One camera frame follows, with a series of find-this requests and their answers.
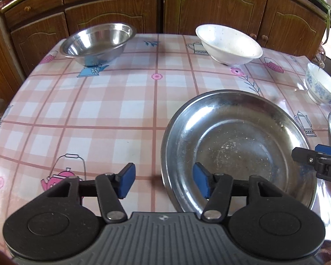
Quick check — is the blue floral white bowl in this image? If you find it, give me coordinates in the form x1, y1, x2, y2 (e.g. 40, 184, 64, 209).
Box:
305, 63, 331, 105

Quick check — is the brown wooden sideboard cabinet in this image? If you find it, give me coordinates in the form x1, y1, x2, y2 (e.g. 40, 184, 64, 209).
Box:
0, 0, 326, 101

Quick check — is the green onion stalk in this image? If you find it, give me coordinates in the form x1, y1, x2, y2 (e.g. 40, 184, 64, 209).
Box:
305, 0, 331, 45

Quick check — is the large white bowl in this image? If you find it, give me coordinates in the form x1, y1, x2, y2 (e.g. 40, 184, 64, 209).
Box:
196, 24, 263, 66

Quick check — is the pink checked tablecloth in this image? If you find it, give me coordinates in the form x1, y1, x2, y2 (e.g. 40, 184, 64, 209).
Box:
0, 34, 331, 250

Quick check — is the small steel bowl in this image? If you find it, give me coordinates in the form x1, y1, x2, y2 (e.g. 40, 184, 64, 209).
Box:
60, 23, 137, 67

